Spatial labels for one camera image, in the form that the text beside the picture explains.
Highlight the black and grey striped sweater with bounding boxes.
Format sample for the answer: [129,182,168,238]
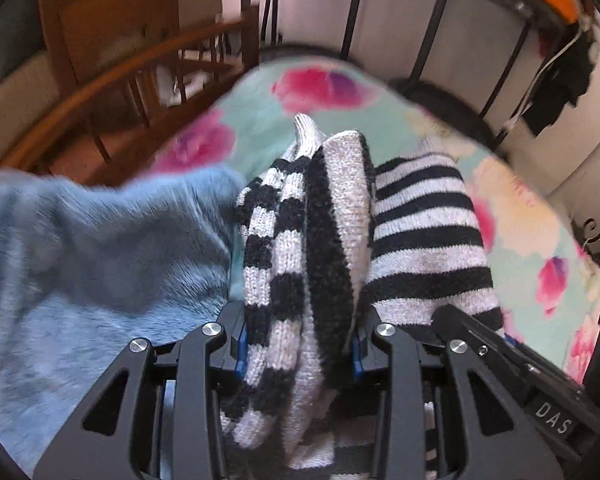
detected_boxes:
[220,113,507,480]

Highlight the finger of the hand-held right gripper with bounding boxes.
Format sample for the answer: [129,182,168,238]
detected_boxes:
[431,304,532,377]

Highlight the blue fluffy towel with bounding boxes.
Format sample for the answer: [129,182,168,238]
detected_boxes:
[0,166,247,466]

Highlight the white power cable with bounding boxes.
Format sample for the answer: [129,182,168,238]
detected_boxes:
[499,24,587,132]

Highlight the wooden chair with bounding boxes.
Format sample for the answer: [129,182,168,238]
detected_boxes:
[0,0,262,187]

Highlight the black hanging clothes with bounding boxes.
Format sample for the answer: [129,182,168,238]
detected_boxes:
[521,35,600,137]

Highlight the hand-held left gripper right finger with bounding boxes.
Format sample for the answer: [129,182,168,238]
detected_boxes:
[351,310,567,480]

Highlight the floral blanket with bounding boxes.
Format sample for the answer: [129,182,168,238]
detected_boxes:
[150,57,600,387]

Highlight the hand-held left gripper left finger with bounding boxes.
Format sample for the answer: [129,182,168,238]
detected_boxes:
[32,305,247,480]

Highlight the black metal rack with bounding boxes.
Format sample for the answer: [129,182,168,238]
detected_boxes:
[240,0,581,157]

